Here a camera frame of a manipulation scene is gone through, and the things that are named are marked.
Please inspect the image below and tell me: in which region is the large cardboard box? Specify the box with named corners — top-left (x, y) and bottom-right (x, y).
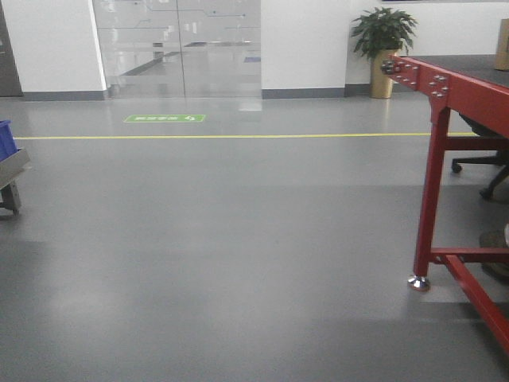
top-left (494, 18), bottom-right (509, 71)

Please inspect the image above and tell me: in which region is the green floor sign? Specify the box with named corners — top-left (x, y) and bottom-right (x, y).
top-left (124, 114), bottom-right (206, 123)

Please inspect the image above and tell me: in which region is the gold plant pot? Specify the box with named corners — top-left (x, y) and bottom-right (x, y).
top-left (370, 49), bottom-right (398, 99)

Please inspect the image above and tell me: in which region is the glass double door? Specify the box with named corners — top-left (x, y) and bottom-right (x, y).
top-left (93, 0), bottom-right (262, 98)

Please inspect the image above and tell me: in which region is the green potted plant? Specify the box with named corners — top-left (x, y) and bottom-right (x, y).
top-left (351, 7), bottom-right (418, 60)

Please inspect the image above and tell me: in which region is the black office chair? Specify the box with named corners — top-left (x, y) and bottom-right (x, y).
top-left (451, 114), bottom-right (508, 200)

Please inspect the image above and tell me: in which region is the blue plastic bin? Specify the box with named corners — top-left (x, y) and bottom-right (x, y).
top-left (0, 119), bottom-right (17, 161)

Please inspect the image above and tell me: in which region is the red metal conveyor frame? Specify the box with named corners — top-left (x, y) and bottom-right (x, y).
top-left (383, 54), bottom-right (508, 349)

